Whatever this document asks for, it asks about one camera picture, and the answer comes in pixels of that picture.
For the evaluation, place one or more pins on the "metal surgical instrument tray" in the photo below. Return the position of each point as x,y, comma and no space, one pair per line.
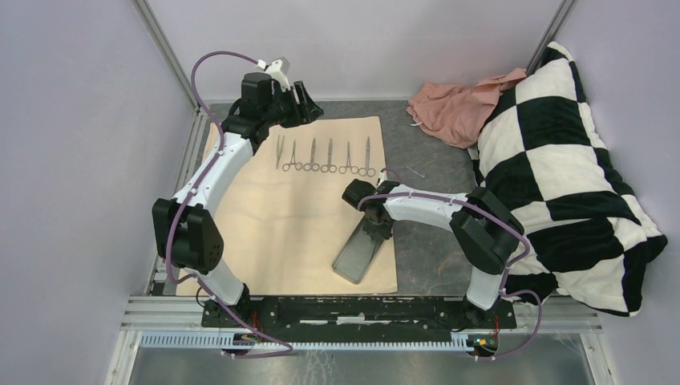
356,256

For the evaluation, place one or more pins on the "pink crumpled cloth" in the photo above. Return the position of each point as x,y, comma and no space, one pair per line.
456,113

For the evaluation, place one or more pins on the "curved steel clamp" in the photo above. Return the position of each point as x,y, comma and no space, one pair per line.
329,166

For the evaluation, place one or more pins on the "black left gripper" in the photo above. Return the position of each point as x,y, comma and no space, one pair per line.
305,112

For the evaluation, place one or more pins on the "steel serrated tweezers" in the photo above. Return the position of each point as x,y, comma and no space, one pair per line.
279,150

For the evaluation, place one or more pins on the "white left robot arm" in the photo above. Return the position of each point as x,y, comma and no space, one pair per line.
187,236

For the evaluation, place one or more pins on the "thin steel hemostat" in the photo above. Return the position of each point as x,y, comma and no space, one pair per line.
293,163

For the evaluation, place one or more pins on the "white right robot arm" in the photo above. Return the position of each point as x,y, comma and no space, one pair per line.
483,226

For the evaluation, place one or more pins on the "straight steel surgical scissors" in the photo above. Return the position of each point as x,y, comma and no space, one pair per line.
367,169

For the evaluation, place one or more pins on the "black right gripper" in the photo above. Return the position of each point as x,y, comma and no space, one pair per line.
384,233

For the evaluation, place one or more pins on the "black white checkered pillow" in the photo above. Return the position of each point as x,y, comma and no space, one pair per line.
539,153

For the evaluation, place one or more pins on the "beige cloth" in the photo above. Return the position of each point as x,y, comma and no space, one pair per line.
283,230

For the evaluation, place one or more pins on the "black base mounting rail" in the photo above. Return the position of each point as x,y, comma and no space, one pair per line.
370,318

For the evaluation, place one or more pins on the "steel forceps clamp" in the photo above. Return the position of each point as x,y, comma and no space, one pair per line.
348,167

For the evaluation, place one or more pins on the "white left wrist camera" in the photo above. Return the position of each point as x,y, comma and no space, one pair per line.
277,70

